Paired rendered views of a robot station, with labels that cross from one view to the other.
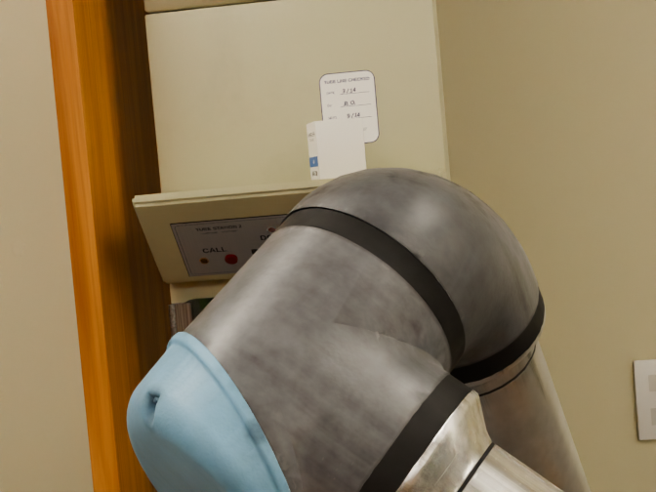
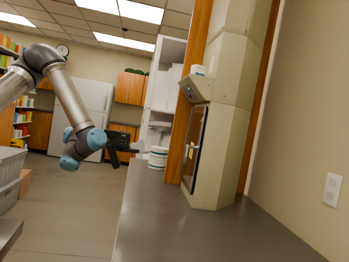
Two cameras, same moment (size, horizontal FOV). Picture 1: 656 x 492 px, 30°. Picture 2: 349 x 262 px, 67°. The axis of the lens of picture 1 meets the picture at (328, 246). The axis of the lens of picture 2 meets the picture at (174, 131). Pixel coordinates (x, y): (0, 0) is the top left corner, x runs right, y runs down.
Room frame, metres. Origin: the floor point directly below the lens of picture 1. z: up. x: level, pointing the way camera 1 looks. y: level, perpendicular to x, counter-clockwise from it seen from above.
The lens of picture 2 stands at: (0.89, -1.18, 1.32)
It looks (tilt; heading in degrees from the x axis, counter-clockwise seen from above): 3 degrees down; 74
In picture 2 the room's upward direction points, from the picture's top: 10 degrees clockwise
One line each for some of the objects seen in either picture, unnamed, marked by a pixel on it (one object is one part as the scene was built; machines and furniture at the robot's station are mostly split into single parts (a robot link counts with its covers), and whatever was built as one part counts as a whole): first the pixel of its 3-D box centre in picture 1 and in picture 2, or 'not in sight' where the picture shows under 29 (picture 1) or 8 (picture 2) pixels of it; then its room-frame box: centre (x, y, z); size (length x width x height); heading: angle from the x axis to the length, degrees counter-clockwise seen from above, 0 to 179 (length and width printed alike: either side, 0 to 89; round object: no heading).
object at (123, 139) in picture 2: not in sight; (116, 141); (0.98, -0.03, 1.17); 0.12 x 0.08 x 0.09; 172
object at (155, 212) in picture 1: (297, 228); (192, 90); (1.30, 0.03, 1.46); 0.32 x 0.11 x 0.10; 82
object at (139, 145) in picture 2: not in sight; (141, 146); (1.08, -0.06, 1.17); 0.09 x 0.03 x 0.06; 170
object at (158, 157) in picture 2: not in sight; (158, 157); (1.33, 0.62, 1.02); 0.13 x 0.13 x 0.15
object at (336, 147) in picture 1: (336, 149); (197, 72); (1.29, -0.02, 1.54); 0.05 x 0.05 x 0.06; 11
